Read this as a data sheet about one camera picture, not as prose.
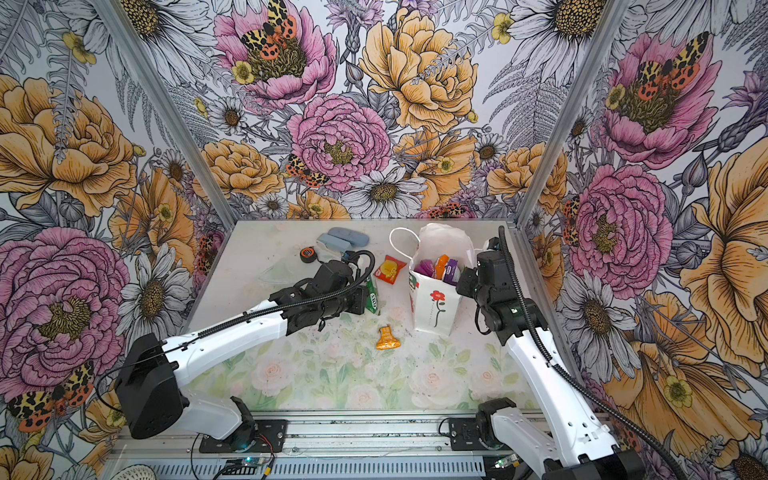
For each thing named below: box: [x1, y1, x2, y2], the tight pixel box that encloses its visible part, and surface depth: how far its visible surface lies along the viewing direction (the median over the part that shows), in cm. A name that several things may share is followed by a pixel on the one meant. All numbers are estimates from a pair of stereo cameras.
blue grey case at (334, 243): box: [316, 233, 353, 253], surface depth 113 cm
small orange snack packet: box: [376, 324, 401, 351], surface depth 91 cm
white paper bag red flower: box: [389, 223, 475, 336], surface depth 84 cm
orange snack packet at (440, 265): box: [434, 254, 450, 280], surface depth 97 cm
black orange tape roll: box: [299, 246, 317, 263], surface depth 111 cm
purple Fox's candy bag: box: [444, 259, 461, 286], surface depth 87 cm
